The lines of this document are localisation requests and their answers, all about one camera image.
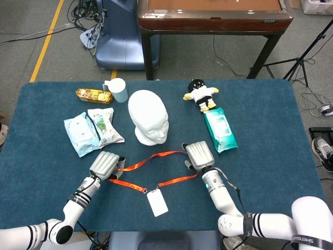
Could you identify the white ID card holder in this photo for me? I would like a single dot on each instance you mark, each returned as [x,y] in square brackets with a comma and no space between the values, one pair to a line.
[157,203]

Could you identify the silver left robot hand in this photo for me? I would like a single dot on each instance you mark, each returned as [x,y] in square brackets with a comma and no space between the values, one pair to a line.
[104,164]

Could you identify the black tripod stand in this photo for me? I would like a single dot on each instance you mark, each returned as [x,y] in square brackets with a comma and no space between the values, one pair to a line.
[299,61]

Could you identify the white foam mannequin head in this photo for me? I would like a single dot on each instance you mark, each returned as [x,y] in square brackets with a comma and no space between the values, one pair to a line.
[148,114]

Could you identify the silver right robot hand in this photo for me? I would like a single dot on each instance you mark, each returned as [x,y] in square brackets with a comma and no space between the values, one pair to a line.
[200,155]

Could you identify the white basket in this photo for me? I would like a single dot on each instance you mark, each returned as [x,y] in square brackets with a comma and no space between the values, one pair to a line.
[317,7]

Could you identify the white box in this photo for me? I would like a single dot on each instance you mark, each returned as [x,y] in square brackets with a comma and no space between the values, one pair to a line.
[78,243]

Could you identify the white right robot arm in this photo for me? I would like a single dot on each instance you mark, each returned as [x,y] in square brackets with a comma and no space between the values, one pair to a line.
[223,198]

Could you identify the white snack bag red seal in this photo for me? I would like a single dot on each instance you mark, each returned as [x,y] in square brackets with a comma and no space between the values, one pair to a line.
[105,127]

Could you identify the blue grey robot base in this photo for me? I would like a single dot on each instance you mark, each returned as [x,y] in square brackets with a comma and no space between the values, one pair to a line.
[122,39]

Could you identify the cardboard box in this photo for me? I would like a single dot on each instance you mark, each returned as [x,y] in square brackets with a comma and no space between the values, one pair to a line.
[294,4]

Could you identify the black and white plush toy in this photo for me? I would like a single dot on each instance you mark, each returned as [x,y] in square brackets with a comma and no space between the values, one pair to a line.
[200,95]

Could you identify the green wet wipes pack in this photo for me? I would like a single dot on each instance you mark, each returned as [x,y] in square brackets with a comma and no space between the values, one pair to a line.
[221,130]

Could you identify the grey sneaker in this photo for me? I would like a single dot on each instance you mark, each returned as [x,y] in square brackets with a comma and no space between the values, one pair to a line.
[323,151]

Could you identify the brown mahjong table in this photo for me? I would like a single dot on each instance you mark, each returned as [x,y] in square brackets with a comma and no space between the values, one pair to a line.
[213,24]

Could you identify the beige sandal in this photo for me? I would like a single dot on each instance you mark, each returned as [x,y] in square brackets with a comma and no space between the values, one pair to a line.
[3,134]

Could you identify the gold biscuit packet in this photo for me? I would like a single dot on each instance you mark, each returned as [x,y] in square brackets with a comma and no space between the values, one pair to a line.
[93,95]

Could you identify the white power strip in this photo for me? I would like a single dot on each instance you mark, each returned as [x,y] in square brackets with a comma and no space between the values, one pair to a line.
[89,36]

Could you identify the pale blue mug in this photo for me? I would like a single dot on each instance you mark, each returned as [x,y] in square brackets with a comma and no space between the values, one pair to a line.
[119,91]

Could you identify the light blue wet wipes pack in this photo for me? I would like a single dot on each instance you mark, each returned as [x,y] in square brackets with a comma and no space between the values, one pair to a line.
[80,132]

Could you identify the blue grey robot torso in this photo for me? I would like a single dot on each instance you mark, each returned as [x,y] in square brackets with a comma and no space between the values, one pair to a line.
[166,240]

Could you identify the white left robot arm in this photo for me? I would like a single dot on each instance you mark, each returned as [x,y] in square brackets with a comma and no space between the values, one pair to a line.
[75,205]

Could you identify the black floor pedal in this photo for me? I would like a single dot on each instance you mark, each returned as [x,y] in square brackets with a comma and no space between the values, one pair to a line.
[321,131]

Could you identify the blue carpet table cover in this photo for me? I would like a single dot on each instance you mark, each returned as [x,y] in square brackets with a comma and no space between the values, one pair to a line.
[260,156]

